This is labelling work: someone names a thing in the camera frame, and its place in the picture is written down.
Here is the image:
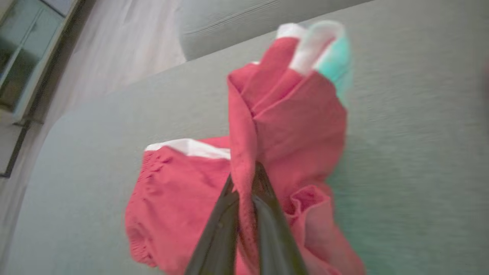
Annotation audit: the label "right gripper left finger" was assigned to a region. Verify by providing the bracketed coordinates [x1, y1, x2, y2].
[185, 174, 240, 275]

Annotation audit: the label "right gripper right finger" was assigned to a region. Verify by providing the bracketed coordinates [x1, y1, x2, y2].
[250, 162, 309, 275]

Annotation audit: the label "red shorts with white trim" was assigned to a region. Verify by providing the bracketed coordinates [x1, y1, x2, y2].
[125, 21, 367, 275]

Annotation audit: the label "grey fabric sofa seat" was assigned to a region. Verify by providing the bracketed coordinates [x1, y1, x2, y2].
[0, 0, 489, 275]

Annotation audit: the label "grey sofa section with seam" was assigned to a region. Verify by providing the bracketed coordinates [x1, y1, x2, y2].
[179, 0, 373, 61]

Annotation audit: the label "glass door cabinet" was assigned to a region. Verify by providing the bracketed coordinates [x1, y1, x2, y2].
[0, 0, 84, 125]

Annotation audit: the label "black metal frame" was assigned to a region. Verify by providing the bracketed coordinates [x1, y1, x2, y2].
[0, 116, 44, 179]

